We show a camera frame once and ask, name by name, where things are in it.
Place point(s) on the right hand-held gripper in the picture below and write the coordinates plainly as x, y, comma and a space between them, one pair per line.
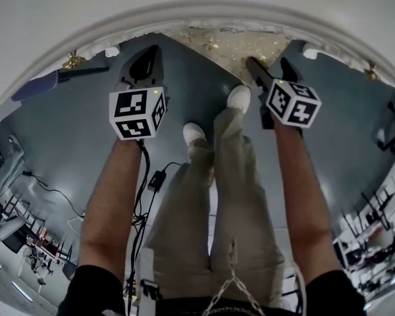
293, 105

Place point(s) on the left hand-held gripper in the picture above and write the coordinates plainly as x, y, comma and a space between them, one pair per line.
135, 110

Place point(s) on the cream upholstered stool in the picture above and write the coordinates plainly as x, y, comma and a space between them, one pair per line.
230, 51

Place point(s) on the cream ornate dressing table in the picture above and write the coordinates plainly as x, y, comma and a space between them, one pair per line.
85, 12

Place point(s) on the person's left forearm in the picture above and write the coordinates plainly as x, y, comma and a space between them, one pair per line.
112, 202

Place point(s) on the person's right forearm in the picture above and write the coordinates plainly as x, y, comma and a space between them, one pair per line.
306, 202

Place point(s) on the person's right white shoe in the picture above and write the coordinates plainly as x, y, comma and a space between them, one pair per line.
238, 97

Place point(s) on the person's white shoe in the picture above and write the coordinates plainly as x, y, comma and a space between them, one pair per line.
194, 133
238, 97

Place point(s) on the person's left white shoe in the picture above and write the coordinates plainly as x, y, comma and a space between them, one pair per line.
194, 133

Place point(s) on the blue chair with black legs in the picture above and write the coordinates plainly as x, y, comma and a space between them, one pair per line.
36, 87

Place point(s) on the black power adapter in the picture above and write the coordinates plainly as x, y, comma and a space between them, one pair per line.
157, 180

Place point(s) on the person's beige trousers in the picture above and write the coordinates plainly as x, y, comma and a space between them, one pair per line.
240, 193

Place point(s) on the person's black printed t-shirt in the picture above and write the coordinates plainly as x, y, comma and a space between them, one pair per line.
92, 295

